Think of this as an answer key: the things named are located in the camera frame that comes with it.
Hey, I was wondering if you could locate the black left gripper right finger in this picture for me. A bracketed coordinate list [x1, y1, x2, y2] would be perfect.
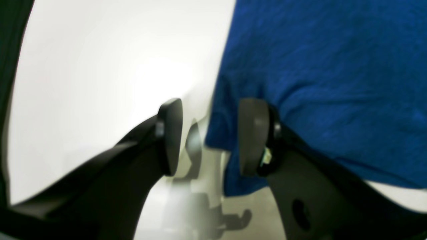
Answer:
[238, 98, 427, 240]

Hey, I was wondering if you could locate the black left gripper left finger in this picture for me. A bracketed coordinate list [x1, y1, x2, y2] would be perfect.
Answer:
[1, 98, 183, 240]

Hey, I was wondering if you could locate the blue long-sleeve T-shirt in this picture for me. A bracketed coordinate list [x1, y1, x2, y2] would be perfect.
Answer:
[205, 0, 427, 197]

